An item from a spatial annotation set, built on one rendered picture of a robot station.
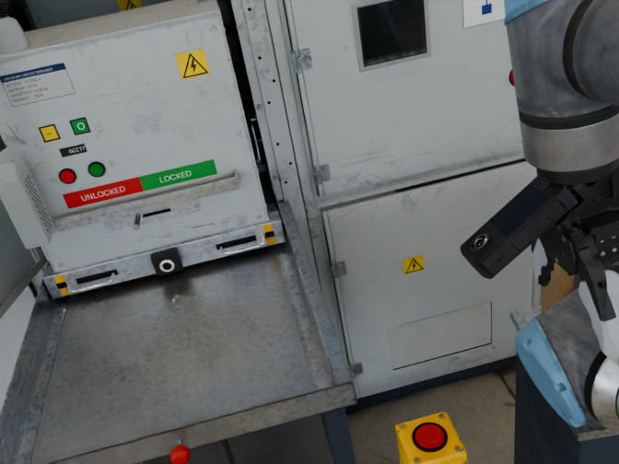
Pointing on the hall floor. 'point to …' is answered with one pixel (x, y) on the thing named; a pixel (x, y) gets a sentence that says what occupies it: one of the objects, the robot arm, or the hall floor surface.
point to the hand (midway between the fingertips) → (572, 325)
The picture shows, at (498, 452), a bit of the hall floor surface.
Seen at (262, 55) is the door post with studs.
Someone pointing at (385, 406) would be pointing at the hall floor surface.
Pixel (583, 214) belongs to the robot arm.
